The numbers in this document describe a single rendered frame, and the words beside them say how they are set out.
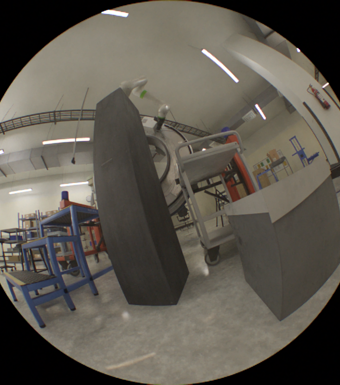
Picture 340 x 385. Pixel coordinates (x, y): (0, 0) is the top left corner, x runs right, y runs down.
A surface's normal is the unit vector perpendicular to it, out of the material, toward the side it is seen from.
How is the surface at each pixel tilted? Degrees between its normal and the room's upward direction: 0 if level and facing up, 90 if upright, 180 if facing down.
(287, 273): 90
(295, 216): 90
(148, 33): 180
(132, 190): 90
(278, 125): 90
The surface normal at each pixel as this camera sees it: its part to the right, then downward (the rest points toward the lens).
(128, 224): -0.29, -0.16
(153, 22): 0.30, 0.92
